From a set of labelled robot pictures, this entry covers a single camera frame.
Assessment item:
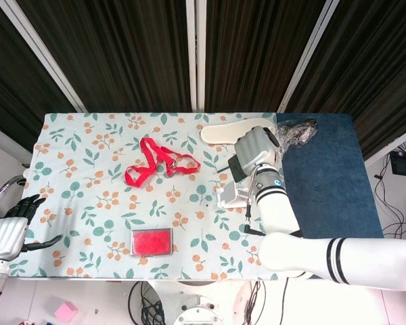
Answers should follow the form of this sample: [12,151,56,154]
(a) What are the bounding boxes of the white folding phone stand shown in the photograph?
[216,180,254,209]

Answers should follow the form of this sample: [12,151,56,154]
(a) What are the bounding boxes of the black floor cables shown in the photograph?
[373,169,406,238]

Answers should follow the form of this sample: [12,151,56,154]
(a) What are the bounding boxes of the clear badge holder red card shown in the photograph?
[129,227,174,259]

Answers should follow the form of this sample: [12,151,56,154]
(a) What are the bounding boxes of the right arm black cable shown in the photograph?
[244,165,305,238]

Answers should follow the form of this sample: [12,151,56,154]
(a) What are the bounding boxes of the right black-fingered robot hand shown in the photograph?
[233,125,281,174]

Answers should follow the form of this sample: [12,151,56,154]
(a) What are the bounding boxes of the red lanyard strap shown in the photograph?
[124,137,202,188]

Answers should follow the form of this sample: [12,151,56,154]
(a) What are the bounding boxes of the blue felt table mat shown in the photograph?
[275,112,385,280]

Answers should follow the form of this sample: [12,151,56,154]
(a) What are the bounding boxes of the white shoe insole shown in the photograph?
[199,117,277,147]

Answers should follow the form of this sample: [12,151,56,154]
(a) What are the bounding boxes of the left black-fingered robot hand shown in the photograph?
[0,194,64,262]

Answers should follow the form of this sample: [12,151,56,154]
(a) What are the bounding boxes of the metal chair frame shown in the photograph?
[0,175,26,211]

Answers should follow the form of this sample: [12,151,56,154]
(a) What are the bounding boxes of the black box device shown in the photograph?
[389,150,406,176]

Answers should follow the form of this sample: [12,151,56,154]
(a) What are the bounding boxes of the crumpled clear plastic bag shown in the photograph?
[273,117,319,164]

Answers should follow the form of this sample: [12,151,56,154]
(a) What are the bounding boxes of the dark pleated curtain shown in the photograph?
[0,0,406,160]

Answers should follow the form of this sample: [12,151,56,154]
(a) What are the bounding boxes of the pink foam block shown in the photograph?
[53,301,80,323]

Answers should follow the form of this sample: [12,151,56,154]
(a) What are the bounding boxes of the black cable bundle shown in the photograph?
[128,280,166,325]

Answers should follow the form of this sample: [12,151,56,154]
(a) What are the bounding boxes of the floral print tablecloth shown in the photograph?
[12,112,300,282]

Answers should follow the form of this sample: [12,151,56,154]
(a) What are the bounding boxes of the white metal frame post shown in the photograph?
[0,0,86,113]
[276,0,342,114]
[185,0,208,112]

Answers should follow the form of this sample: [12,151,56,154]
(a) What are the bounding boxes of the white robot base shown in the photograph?
[148,280,258,325]

